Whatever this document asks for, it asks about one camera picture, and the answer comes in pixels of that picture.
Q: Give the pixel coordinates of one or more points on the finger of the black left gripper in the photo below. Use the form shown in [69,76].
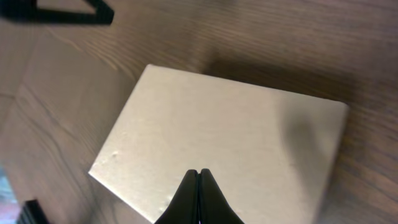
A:
[27,12]

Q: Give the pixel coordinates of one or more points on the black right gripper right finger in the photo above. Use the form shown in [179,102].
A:
[213,206]

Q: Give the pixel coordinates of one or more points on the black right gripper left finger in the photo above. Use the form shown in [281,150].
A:
[183,208]

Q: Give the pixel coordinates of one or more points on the cardboard box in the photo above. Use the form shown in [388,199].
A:
[270,151]

